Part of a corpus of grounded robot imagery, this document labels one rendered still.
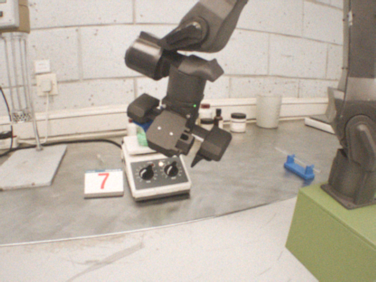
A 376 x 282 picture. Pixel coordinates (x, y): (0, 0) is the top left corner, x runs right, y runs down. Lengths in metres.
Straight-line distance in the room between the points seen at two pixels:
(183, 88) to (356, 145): 0.24
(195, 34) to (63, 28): 0.80
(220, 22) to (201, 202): 0.35
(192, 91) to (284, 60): 1.04
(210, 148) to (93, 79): 0.74
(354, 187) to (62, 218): 0.50
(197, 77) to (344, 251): 0.29
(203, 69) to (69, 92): 0.78
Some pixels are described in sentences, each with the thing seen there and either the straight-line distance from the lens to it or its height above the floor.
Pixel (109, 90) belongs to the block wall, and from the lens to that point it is 1.03.
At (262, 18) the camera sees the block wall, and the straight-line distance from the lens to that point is 1.27.
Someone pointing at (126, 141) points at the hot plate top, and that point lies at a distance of 0.62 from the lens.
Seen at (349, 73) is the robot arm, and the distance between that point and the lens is 0.32.
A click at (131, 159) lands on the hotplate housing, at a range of 0.55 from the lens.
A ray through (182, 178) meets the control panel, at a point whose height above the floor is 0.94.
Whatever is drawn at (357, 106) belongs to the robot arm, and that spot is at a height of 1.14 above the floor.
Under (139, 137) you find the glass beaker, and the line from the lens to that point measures 0.56.
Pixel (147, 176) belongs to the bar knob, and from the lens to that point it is 0.52.
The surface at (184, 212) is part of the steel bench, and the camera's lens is 0.48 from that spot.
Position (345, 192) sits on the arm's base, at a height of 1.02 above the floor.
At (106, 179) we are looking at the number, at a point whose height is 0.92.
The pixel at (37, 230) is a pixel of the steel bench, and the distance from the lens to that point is 0.50.
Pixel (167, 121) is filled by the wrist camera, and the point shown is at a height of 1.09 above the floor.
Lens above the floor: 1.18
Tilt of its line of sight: 18 degrees down
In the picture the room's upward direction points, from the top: straight up
